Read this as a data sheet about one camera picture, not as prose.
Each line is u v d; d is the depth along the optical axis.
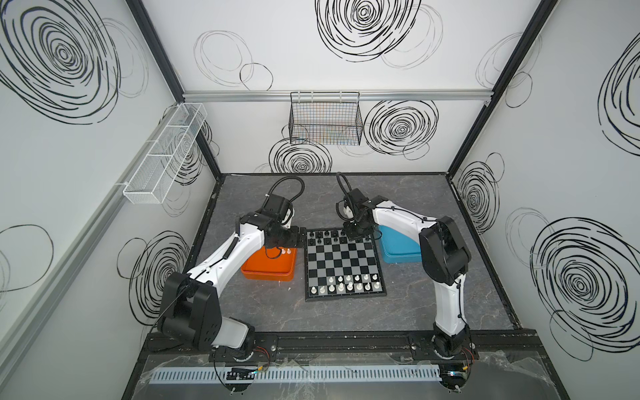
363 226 0.81
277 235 0.61
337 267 0.89
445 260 0.52
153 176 0.74
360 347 0.75
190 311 0.42
